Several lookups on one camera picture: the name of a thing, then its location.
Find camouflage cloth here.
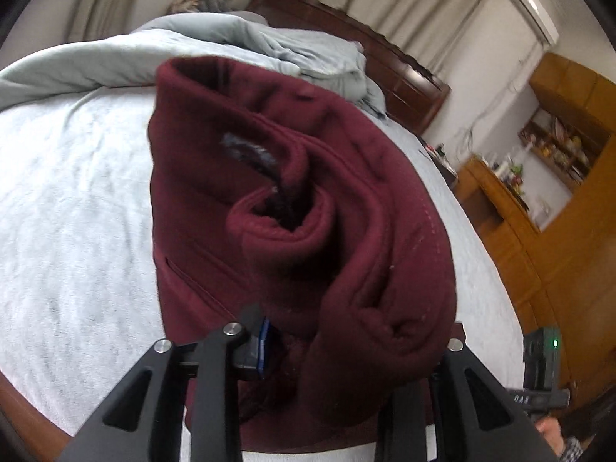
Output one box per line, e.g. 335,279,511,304
167,0,232,14

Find person's right forearm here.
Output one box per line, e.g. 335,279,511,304
556,435,586,462

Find clutter of shelf items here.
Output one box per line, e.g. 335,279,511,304
519,108,598,188

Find grey-blue duvet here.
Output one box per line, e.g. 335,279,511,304
0,12,386,116

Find person's right hand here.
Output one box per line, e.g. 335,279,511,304
534,414,571,459

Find dark nightstand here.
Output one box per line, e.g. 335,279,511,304
418,139,460,188

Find maroon pants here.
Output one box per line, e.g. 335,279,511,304
147,57,467,453

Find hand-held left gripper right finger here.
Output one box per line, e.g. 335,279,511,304
375,322,559,462

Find bed with light grey sheet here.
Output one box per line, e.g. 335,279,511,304
0,41,530,462

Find long beige curtain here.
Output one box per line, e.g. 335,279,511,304
279,0,496,92

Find wooden cabinet desk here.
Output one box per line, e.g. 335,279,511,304
455,53,616,405

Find group of small bottles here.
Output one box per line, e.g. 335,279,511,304
491,147,532,203

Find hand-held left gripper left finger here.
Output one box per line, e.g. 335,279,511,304
58,303,277,462

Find dark wooden headboard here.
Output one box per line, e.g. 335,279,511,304
245,0,452,136

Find white air conditioner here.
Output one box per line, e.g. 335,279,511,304
507,0,560,43

